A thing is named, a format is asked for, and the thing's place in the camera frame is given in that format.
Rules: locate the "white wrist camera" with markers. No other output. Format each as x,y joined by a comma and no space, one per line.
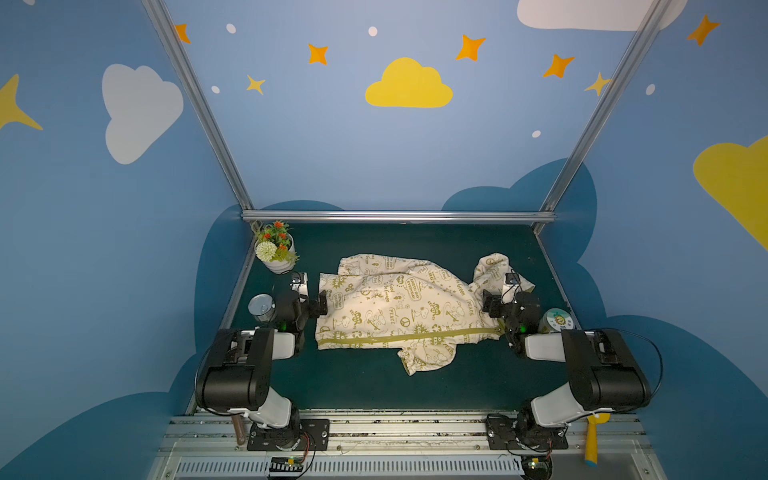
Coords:
512,279
299,284

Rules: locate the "aluminium back frame rail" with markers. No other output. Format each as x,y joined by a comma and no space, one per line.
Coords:
400,217

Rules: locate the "silver tin can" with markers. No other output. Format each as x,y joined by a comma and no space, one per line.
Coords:
262,308

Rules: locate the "right small circuit board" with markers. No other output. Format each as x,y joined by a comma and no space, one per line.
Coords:
536,468

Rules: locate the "aluminium frame post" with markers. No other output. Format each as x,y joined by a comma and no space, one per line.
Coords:
173,45
640,44

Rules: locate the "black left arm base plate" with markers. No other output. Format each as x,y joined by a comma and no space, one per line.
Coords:
312,434

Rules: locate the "green labelled pineapple can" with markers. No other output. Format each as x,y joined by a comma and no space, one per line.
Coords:
556,320

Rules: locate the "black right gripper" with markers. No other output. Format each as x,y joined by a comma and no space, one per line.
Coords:
496,303

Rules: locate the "aluminium right frame post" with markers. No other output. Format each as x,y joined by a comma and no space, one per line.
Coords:
640,44

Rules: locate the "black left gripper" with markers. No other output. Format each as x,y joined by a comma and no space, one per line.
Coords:
315,303

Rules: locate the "potted flowers in white pot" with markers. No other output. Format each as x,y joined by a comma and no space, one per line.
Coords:
274,246

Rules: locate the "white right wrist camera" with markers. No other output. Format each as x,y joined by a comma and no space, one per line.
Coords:
512,279

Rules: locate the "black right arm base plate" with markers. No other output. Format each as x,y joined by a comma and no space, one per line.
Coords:
522,433

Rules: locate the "yellow spatula with blue tip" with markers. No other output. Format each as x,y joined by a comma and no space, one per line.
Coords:
591,446

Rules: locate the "cream green printed jacket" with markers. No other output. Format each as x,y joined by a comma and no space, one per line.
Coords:
414,306

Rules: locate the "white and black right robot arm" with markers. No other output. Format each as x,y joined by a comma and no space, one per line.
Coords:
603,375

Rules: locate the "small circuit board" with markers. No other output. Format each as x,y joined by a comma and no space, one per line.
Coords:
536,468
279,467

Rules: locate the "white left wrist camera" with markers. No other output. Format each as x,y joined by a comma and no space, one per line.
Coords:
299,284

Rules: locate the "left small circuit board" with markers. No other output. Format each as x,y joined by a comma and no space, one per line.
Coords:
279,467

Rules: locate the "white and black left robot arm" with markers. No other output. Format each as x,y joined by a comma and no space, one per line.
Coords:
234,377

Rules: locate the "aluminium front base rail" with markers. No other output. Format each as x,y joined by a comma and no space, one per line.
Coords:
401,444

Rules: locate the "aluminium left frame post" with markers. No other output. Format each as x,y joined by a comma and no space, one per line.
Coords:
173,45

